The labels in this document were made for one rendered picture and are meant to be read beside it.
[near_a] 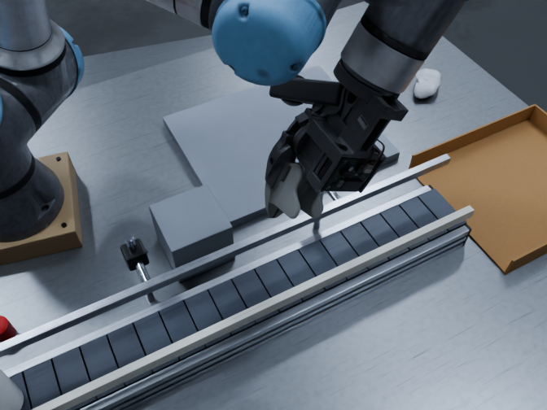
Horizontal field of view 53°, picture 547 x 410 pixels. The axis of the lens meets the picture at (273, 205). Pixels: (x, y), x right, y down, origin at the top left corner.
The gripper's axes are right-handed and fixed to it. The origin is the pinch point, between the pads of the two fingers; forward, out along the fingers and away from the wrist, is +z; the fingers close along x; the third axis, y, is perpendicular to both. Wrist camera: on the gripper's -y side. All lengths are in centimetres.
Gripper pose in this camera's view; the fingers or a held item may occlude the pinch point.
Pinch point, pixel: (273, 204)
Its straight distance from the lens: 67.8
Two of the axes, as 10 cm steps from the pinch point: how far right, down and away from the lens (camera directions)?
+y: 4.7, 6.9, -5.5
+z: -4.4, 7.2, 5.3
